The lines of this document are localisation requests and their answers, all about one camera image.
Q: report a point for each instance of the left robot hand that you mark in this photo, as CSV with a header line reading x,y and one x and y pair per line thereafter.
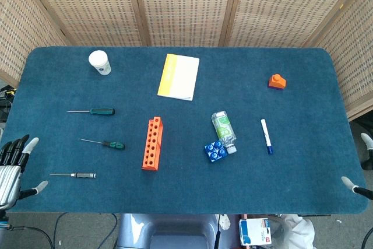
x,y
10,173

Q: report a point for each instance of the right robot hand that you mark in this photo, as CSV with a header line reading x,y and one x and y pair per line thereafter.
x,y
367,141

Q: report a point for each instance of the black silver knurled screwdriver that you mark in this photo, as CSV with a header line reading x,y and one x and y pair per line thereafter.
x,y
84,175

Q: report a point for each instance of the green black striped screwdriver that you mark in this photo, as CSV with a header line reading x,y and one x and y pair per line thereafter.
x,y
116,145

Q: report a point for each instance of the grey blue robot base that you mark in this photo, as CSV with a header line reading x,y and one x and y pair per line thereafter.
x,y
175,228

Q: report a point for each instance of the orange screwdriver rack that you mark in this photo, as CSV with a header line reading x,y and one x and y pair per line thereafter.
x,y
150,165

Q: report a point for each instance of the black yellow equipment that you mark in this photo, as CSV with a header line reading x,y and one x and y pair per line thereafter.
x,y
4,97

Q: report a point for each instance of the white marker blue cap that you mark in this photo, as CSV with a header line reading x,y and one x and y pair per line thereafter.
x,y
265,135

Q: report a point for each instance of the orange purple toy block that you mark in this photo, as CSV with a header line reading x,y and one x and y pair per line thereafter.
x,y
276,81

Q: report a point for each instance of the white cloth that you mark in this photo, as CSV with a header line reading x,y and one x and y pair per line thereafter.
x,y
300,231

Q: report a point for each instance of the white paper cup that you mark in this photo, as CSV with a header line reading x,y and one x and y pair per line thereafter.
x,y
99,61

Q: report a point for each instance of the white blue cardboard box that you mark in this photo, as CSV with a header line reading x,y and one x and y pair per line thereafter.
x,y
255,231

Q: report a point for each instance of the clear bottle green label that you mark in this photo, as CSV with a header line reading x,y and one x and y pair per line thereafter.
x,y
223,128

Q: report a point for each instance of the blue toy brick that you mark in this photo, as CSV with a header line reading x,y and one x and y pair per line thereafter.
x,y
214,154

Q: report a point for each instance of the white perforated disc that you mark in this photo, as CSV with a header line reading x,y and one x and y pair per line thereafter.
x,y
224,222

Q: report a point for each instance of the blue felt table mat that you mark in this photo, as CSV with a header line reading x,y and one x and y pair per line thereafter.
x,y
186,187

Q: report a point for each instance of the yellow white notepad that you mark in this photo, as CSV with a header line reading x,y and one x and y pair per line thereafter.
x,y
180,77

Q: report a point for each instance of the woven bamboo folding screen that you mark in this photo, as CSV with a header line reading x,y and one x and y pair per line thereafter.
x,y
186,7

